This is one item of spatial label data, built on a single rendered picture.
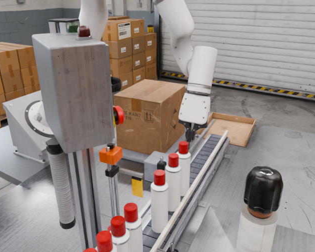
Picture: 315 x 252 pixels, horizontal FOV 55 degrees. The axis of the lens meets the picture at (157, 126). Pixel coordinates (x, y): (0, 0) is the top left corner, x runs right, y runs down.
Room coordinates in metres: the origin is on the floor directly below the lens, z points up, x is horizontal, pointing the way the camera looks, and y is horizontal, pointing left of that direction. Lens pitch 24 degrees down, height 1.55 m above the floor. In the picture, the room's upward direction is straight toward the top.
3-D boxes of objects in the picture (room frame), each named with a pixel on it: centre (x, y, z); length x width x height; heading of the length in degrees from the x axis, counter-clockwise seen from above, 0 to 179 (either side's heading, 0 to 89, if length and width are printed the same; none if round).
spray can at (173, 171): (0.81, -0.05, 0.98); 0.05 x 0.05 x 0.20
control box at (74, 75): (0.57, 0.16, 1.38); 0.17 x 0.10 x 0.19; 29
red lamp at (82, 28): (0.55, 0.13, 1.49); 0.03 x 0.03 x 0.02
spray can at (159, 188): (0.72, -0.01, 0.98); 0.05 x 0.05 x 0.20
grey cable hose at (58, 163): (0.52, 0.20, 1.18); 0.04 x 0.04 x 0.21
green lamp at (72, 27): (0.61, 0.16, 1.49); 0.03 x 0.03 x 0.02
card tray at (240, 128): (1.53, -0.39, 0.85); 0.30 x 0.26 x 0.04; 154
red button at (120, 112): (0.55, 0.08, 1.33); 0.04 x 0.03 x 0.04; 29
